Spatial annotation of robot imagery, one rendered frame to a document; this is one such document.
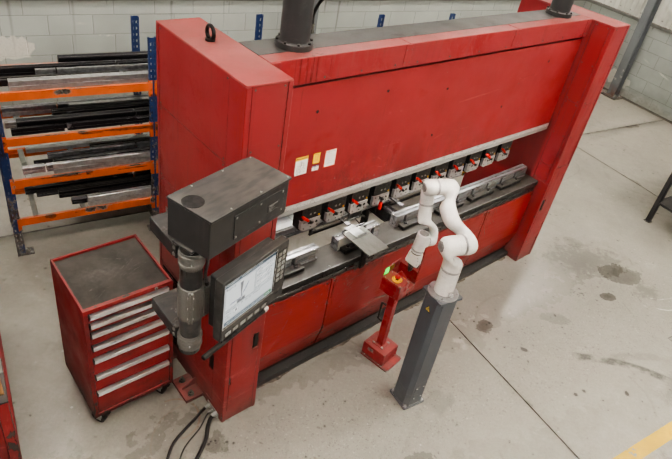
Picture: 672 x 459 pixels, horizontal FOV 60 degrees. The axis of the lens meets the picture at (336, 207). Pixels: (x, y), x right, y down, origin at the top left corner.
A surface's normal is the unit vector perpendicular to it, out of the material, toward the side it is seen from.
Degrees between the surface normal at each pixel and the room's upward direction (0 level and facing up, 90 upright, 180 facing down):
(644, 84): 90
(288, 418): 0
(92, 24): 90
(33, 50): 90
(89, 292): 0
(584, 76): 90
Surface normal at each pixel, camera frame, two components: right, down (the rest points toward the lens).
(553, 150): -0.76, 0.26
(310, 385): 0.15, -0.82
